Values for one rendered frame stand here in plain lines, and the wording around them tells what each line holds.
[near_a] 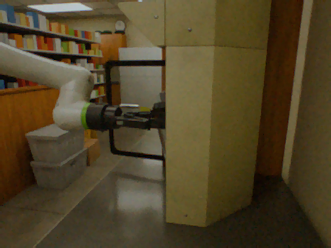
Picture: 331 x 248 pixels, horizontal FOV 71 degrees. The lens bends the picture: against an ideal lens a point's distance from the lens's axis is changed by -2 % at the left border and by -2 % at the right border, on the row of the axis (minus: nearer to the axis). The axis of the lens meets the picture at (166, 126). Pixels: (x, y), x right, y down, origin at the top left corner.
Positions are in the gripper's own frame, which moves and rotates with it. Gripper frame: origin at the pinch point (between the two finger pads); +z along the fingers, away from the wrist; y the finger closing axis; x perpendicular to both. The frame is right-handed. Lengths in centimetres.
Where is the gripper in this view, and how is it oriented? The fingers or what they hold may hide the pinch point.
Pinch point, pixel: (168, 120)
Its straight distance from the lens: 73.8
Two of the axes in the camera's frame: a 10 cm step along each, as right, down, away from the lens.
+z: 9.8, 0.6, -1.9
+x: -0.1, 9.7, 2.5
